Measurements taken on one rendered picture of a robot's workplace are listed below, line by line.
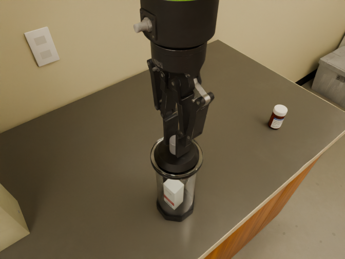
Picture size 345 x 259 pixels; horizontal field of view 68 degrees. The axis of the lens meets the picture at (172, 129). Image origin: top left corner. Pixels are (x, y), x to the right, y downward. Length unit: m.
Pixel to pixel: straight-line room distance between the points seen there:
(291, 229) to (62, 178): 1.43
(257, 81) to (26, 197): 0.91
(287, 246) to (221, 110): 1.08
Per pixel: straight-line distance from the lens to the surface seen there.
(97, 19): 0.98
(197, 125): 0.40
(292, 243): 1.82
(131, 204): 0.73
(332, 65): 2.63
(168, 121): 0.46
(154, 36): 0.31
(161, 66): 0.34
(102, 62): 1.05
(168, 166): 0.50
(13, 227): 0.73
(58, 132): 0.94
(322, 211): 1.99
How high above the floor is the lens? 1.59
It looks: 48 degrees down
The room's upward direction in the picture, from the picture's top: straight up
